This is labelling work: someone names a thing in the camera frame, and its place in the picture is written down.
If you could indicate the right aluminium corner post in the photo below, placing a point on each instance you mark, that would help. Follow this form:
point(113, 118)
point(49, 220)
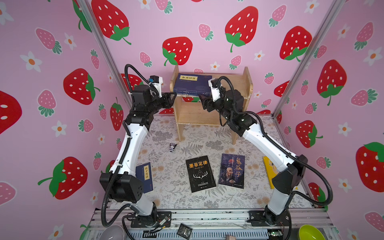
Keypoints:
point(324, 27)

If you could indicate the left aluminium corner post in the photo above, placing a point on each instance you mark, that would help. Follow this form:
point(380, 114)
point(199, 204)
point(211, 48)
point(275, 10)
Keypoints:
point(91, 19)

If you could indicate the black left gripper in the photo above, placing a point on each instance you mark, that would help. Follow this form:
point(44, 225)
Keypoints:
point(164, 100)

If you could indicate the Kuromi toy figurine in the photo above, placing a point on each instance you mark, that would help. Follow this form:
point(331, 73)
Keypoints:
point(172, 147)

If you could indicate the grey bowl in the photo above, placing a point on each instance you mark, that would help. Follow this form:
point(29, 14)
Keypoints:
point(114, 232)

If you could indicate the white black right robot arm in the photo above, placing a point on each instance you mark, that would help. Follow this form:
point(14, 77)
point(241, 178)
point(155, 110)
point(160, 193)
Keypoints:
point(250, 126)

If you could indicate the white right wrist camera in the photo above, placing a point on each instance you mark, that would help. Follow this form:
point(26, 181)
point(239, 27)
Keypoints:
point(215, 89)

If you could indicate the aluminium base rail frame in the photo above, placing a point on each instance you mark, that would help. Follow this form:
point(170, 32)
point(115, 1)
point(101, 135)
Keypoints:
point(242, 224)

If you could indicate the yellow cartoon cover book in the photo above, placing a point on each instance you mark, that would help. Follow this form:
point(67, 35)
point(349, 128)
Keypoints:
point(271, 170)

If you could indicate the lime green bowl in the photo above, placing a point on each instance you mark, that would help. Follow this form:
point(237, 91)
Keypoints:
point(309, 232)

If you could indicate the small black electronic module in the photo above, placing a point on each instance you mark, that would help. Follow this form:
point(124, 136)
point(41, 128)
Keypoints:
point(184, 231)

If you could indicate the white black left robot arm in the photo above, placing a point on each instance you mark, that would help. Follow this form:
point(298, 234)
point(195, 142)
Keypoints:
point(120, 182)

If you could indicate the navy book behind left arm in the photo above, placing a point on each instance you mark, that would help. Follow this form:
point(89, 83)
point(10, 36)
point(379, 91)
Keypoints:
point(144, 174)

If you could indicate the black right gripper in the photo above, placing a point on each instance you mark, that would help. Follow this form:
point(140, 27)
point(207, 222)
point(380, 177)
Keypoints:
point(207, 101)

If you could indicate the navy book yellow label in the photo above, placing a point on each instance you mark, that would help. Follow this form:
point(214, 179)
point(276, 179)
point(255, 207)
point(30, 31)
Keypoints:
point(196, 93)

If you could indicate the dark old man book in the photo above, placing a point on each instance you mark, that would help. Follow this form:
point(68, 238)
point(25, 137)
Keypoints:
point(232, 171)

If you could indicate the black antler cover book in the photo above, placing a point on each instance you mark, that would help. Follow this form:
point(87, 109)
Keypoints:
point(200, 174)

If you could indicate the aluminium corner post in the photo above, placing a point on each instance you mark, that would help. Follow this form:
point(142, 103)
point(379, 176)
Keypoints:
point(324, 27)
point(91, 19)

